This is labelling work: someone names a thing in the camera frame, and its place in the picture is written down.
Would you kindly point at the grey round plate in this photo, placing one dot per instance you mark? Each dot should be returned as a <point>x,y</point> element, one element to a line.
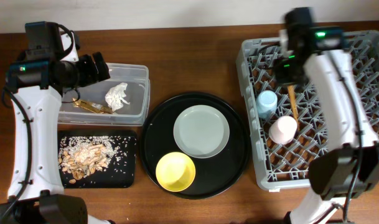
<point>201,131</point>

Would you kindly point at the gold snack wrapper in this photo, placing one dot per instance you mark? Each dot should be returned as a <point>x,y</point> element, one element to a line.
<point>91,107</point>

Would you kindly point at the clear plastic waste bin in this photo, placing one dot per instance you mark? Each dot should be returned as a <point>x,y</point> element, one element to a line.
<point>135,105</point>

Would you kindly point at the round black serving tray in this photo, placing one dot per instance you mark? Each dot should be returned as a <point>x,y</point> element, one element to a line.
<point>213,175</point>

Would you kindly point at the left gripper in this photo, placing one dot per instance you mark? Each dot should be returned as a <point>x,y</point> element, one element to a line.
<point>92,75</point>

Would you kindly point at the black rectangular tray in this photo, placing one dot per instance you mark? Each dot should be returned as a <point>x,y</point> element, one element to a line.
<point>122,181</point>

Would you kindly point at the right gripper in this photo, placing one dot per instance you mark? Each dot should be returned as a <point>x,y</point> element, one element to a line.
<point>280,81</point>

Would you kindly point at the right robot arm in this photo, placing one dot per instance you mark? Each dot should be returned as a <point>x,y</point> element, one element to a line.
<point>351,166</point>

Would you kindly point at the blue cup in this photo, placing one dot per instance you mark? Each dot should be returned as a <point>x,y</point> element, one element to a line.
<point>266,104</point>

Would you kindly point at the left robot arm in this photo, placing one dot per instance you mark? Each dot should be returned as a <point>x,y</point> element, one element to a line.
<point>35,86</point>

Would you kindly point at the white tissue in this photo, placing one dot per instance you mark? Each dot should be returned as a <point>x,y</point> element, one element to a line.
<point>115,97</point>

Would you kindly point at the food scraps and rice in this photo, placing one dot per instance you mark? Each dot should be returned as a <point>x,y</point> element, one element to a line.
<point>84,160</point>

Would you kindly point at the yellow bowl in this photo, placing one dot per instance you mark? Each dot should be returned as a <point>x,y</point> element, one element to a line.
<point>175,172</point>

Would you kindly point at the grey dishwasher rack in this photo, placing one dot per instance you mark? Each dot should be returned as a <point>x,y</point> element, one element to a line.
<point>280,166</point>

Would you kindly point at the pink cup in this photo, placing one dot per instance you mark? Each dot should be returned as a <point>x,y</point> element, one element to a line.
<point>283,130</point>

